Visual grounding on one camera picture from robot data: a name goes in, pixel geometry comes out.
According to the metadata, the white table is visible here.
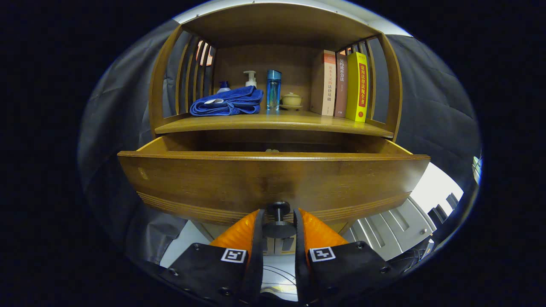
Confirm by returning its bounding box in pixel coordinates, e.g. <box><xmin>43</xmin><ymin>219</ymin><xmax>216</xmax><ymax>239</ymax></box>
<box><xmin>410</xmin><ymin>162</ymin><xmax>464</xmax><ymax>214</ymax></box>

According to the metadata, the blue glass bottle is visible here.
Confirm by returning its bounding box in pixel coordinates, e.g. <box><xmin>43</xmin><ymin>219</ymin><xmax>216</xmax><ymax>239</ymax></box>
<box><xmin>267</xmin><ymin>70</ymin><xmax>282</xmax><ymax>111</ymax></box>

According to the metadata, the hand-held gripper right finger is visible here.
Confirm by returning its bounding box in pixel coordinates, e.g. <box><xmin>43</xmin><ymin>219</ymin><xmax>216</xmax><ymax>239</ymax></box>
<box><xmin>293</xmin><ymin>208</ymin><xmax>404</xmax><ymax>305</ymax></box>

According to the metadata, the grey panelled cabinet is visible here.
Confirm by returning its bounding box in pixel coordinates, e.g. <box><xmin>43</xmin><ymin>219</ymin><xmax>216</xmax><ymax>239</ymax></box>
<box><xmin>341</xmin><ymin>196</ymin><xmax>438</xmax><ymax>261</ymax></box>

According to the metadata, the beige lidded teacup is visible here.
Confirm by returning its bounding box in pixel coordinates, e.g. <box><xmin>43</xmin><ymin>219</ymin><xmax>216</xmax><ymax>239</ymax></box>
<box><xmin>280</xmin><ymin>92</ymin><xmax>304</xmax><ymax>110</ymax></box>

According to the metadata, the yellow book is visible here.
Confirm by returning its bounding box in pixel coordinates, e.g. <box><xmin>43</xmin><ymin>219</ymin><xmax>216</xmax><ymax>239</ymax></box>
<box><xmin>346</xmin><ymin>52</ymin><xmax>369</xmax><ymax>123</ymax></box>

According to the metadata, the wooden drawer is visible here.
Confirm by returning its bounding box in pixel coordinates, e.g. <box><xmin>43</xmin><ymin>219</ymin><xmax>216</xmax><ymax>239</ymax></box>
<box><xmin>117</xmin><ymin>136</ymin><xmax>430</xmax><ymax>239</ymax></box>

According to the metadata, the beige book orange spine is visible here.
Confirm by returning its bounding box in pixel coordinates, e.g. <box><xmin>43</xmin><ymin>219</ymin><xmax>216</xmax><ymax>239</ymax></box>
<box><xmin>310</xmin><ymin>50</ymin><xmax>337</xmax><ymax>116</ymax></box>

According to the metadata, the wooden countertop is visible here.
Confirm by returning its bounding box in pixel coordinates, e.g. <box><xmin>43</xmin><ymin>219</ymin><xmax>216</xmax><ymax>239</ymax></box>
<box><xmin>154</xmin><ymin>110</ymin><xmax>395</xmax><ymax>139</ymax></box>

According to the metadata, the brown book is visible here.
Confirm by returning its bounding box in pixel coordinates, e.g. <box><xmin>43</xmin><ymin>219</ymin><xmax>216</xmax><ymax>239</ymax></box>
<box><xmin>334</xmin><ymin>53</ymin><xmax>348</xmax><ymax>119</ymax></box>

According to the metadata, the blue folded towel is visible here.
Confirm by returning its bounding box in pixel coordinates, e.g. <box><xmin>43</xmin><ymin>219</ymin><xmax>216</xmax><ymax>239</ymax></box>
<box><xmin>190</xmin><ymin>85</ymin><xmax>264</xmax><ymax>116</ymax></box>

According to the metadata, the wooden cabinet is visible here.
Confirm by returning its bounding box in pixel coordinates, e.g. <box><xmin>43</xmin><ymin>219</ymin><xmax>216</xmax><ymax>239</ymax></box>
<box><xmin>148</xmin><ymin>2</ymin><xmax>404</xmax><ymax>256</ymax></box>

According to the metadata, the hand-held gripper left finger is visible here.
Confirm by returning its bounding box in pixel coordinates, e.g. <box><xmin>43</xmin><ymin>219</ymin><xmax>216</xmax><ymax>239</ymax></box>
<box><xmin>160</xmin><ymin>208</ymin><xmax>265</xmax><ymax>305</ymax></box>

